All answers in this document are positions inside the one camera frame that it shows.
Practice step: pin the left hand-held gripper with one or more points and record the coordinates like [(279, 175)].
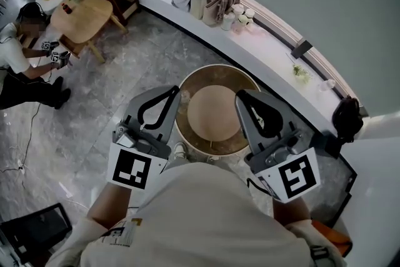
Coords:
[(131, 165)]

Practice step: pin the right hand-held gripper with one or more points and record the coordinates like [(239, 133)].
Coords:
[(297, 175)]

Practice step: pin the white bottle with gold cap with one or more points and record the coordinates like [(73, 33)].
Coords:
[(185, 97)]

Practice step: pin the person's left forearm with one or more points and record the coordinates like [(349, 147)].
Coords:
[(109, 206)]

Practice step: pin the person's right forearm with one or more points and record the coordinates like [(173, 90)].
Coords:
[(290, 212)]

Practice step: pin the person's left shoe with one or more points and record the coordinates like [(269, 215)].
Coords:
[(179, 150)]

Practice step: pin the person's shoe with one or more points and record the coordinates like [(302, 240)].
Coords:
[(179, 150), (216, 158)]

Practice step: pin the small green plant sprig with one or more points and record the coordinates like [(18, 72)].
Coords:
[(300, 72)]

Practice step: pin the person's right shoe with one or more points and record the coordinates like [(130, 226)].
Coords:
[(216, 158)]

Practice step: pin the white curved window bench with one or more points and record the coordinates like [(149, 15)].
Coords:
[(265, 50)]

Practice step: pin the clear glass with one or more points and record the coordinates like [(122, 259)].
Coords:
[(326, 85)]

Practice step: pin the black box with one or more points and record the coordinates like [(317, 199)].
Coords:
[(332, 144)]

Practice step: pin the black backpack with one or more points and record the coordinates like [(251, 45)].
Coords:
[(347, 118)]

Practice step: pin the white lidded cup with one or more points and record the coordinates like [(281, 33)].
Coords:
[(227, 22)]

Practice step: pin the person's cream t-shirt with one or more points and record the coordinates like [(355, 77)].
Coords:
[(193, 222)]

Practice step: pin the cream tote bag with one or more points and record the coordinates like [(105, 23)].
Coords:
[(197, 6), (211, 12)]

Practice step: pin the square light wooden table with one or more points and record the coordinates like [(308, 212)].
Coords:
[(81, 18)]

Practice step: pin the grey roller blind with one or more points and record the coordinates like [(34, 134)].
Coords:
[(312, 9)]

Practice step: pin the orange bag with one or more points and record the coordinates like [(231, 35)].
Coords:
[(334, 234)]

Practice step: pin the small red bottle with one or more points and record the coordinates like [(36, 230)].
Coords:
[(65, 7)]

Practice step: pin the black framed monitor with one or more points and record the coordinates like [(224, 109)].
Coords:
[(34, 228)]

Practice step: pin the black window post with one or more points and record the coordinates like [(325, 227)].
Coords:
[(301, 47)]

